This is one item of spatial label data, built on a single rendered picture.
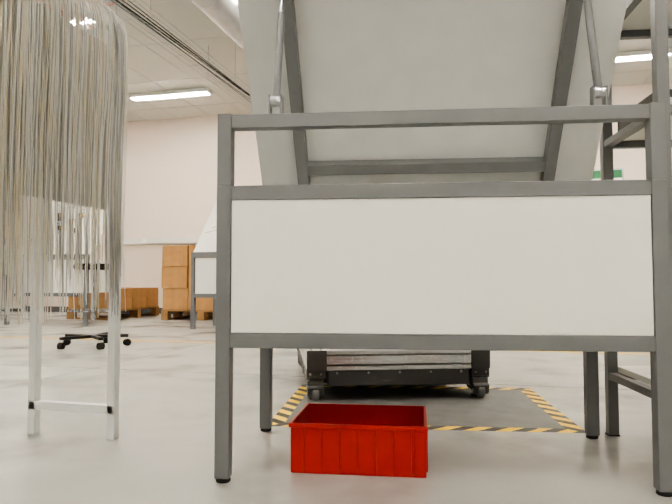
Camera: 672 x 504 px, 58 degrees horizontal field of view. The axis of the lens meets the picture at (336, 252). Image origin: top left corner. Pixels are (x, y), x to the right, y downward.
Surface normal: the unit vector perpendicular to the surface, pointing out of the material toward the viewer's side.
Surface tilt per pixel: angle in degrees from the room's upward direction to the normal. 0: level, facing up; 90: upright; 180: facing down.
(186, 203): 90
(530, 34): 127
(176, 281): 90
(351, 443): 90
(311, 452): 90
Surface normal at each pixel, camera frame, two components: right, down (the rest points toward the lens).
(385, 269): -0.09, -0.05
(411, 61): -0.07, 0.56
